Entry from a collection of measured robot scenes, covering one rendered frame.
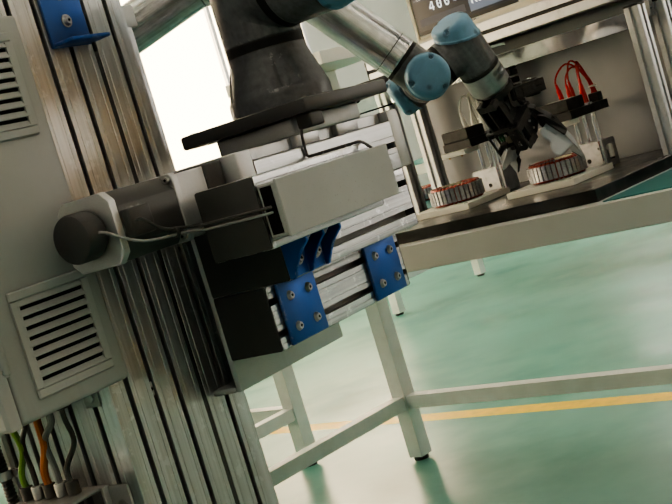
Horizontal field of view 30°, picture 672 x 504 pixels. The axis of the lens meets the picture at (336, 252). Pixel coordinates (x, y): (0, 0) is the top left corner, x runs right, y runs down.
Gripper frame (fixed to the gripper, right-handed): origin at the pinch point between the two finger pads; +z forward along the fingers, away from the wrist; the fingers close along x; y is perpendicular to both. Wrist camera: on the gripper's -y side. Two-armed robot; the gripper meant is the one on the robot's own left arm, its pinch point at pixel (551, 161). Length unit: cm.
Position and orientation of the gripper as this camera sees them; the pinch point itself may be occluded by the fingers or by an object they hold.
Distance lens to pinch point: 239.9
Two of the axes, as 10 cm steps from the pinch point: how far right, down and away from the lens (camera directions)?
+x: 7.2, -1.6, -6.8
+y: -4.1, 7.0, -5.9
